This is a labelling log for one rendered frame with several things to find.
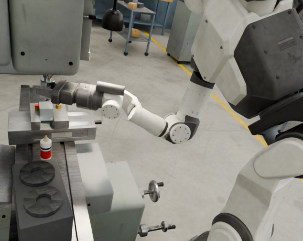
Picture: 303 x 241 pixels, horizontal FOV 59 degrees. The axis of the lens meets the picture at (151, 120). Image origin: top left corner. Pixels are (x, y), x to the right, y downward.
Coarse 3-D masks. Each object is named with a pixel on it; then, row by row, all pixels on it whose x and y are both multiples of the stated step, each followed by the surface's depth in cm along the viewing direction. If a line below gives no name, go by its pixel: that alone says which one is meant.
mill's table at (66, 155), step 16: (32, 96) 144; (32, 144) 111; (64, 144) 116; (16, 160) 102; (32, 160) 104; (64, 160) 109; (64, 176) 100; (80, 176) 102; (80, 192) 95; (80, 208) 90; (16, 224) 80; (80, 224) 85; (16, 240) 76; (80, 240) 80
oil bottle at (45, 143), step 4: (44, 140) 101; (48, 140) 102; (40, 144) 102; (44, 144) 101; (48, 144) 101; (40, 148) 103; (44, 148) 102; (48, 148) 102; (40, 152) 104; (44, 152) 102; (48, 152) 103; (40, 156) 105; (44, 156) 104; (48, 156) 104
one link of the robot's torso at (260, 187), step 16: (272, 144) 64; (288, 144) 60; (256, 160) 67; (272, 160) 64; (288, 160) 61; (240, 176) 73; (256, 176) 69; (272, 176) 64; (288, 176) 62; (240, 192) 77; (256, 192) 72; (272, 192) 67; (224, 208) 83; (240, 208) 78; (256, 208) 74; (272, 208) 75; (240, 224) 78; (256, 224) 75; (272, 224) 82; (256, 240) 77
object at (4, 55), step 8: (0, 0) 65; (0, 8) 66; (8, 8) 70; (0, 16) 67; (8, 16) 69; (0, 24) 68; (8, 24) 70; (0, 32) 68; (8, 32) 70; (0, 40) 69; (8, 40) 71; (0, 48) 71; (8, 48) 72; (0, 56) 72; (8, 56) 73; (0, 64) 73; (8, 64) 74
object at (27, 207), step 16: (48, 160) 79; (16, 176) 72; (32, 176) 71; (48, 176) 72; (16, 192) 68; (32, 192) 67; (48, 192) 68; (64, 192) 71; (16, 208) 66; (32, 208) 63; (48, 208) 64; (64, 208) 66; (32, 224) 61; (48, 224) 63; (64, 224) 65; (32, 240) 63; (48, 240) 66; (64, 240) 69
